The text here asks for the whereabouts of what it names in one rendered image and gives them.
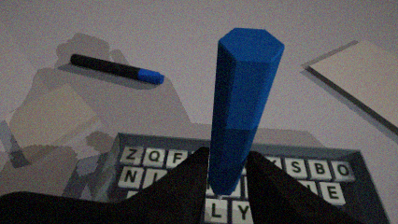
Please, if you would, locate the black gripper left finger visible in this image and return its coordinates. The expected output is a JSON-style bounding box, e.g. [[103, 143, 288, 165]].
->
[[0, 147, 209, 224]]

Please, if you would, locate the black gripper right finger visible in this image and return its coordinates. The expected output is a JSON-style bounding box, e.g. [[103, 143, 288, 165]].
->
[[247, 151, 362, 224]]

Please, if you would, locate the grey keyboard with white letter keys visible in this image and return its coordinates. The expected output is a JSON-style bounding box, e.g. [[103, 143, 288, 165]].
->
[[91, 133, 392, 224]]

